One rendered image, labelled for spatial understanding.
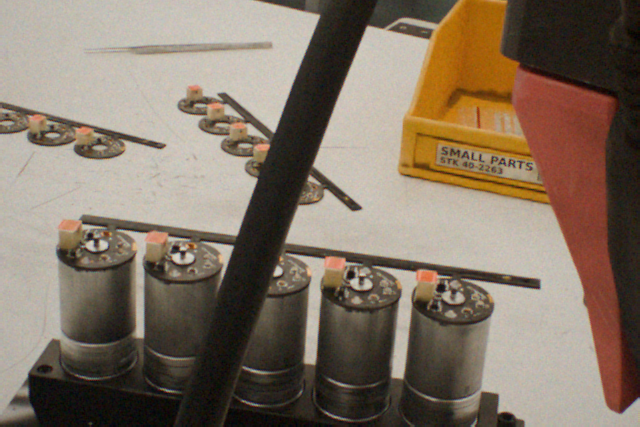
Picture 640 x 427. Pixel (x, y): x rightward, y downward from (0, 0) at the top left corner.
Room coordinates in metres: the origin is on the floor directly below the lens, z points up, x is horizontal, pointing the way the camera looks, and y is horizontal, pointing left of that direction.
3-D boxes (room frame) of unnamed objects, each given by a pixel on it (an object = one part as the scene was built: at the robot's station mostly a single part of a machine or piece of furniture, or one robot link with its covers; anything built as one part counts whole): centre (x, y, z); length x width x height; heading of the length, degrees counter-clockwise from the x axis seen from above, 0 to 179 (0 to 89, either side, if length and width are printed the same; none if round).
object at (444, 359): (0.31, -0.04, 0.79); 0.02 x 0.02 x 0.05
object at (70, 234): (0.33, 0.08, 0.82); 0.01 x 0.01 x 0.01; 81
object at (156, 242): (0.32, 0.05, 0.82); 0.01 x 0.01 x 0.01; 81
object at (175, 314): (0.32, 0.04, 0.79); 0.02 x 0.02 x 0.05
